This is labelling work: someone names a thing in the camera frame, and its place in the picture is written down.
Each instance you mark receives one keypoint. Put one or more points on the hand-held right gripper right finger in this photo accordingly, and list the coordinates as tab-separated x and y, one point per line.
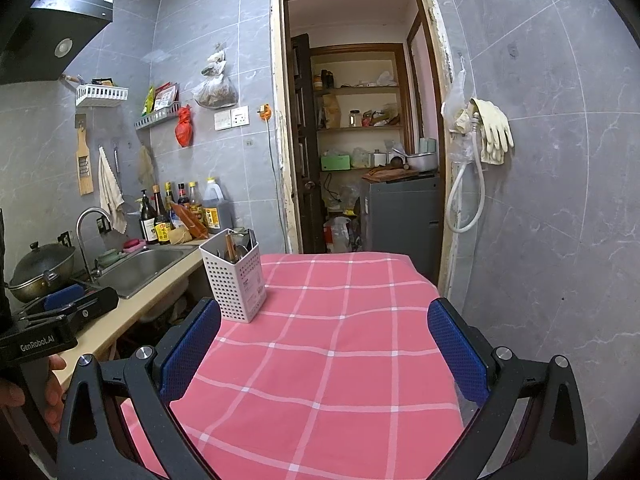
457	355

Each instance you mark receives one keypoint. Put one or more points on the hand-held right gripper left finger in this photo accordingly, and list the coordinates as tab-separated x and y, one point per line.
192	345

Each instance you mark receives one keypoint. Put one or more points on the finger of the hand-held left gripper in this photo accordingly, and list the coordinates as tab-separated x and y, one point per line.
62	295
95	302

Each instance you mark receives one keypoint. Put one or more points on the white perforated utensil holder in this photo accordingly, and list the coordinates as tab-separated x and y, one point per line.
235	290

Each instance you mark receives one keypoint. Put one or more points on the wooden chopstick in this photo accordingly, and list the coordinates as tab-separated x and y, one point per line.
229	247

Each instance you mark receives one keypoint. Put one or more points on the person's left hand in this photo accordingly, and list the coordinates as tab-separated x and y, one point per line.
56	385

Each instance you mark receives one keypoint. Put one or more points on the beige kitchen counter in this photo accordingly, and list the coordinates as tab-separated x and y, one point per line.
125	310

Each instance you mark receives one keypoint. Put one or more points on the wok with lid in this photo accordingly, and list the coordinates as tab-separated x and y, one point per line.
42	267

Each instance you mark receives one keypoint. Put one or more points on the green scrubber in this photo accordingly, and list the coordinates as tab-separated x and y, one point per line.
111	258

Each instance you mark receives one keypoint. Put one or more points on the steel sink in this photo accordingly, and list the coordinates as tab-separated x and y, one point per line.
145	267

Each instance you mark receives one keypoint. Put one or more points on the pink sponge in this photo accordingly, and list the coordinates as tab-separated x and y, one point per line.
135	244

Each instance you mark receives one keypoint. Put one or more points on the chrome faucet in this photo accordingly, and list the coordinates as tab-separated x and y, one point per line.
82	220

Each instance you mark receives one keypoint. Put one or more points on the dark pump bottle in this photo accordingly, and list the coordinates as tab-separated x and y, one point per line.
148	225

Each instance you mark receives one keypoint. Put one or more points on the soy sauce bottle yellow label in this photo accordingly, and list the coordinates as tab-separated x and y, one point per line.
162	230

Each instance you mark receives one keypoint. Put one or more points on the beige hanging towel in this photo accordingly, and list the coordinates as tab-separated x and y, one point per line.
111	192

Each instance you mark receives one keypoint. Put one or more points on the wooden grater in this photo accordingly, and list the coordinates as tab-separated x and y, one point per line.
84	170

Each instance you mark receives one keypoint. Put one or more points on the dark sauce bottle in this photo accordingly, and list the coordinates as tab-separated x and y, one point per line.
195	205
183	197
169	195

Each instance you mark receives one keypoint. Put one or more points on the pink checkered tablecloth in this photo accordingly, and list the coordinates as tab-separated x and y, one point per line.
325	385

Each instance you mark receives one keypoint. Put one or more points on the large oil jug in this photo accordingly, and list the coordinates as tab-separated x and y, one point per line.
217	210

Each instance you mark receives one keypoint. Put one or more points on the hanging metal utensil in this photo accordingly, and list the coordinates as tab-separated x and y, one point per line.
117	162

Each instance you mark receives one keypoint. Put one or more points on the hanging loofah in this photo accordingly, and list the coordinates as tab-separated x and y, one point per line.
146	167

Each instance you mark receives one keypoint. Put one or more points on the white plastic floor bag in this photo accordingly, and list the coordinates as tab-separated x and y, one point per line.
337	235

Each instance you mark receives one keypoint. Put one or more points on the wooden cutting board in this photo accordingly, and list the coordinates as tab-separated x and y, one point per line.
389	174

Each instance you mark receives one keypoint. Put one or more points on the red plastic bag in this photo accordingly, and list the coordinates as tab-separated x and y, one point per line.
183	129

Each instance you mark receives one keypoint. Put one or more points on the metal pot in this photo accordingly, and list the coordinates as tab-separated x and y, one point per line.
422	163

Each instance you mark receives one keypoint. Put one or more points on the yellow green packet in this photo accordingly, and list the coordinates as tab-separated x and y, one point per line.
149	100

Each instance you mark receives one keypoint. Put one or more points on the dark wooden door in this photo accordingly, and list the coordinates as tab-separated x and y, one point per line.
305	160

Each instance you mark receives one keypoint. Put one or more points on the red packet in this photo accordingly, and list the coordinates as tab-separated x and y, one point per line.
166	96

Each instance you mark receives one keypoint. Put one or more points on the cream rubber gloves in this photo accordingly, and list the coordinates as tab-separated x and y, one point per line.
495	132

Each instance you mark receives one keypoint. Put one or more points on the green box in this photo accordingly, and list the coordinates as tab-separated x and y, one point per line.
335	163

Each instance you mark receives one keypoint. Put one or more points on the clear bag of dried goods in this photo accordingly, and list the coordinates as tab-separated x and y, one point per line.
216	91

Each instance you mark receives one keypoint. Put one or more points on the orange plug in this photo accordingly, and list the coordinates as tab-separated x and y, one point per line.
264	111

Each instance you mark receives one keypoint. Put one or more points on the clear hanging plastic bag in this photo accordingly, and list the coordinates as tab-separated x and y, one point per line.
456	105

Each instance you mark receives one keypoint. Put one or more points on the black range hood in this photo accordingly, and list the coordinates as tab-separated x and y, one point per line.
45	35

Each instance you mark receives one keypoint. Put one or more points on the wooden shelving unit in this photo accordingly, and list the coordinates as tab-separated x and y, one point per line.
357	89

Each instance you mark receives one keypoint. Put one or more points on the metal wall shelf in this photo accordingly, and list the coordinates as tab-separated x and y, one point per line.
157	117

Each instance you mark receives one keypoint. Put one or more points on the white wall basket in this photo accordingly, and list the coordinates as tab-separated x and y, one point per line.
102	94

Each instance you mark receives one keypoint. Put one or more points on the white wall switch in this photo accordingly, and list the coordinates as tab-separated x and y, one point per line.
222	120

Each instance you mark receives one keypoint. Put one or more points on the white wall socket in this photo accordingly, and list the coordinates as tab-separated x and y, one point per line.
240	116

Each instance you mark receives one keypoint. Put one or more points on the wooden door frame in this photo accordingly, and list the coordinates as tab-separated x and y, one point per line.
277	110

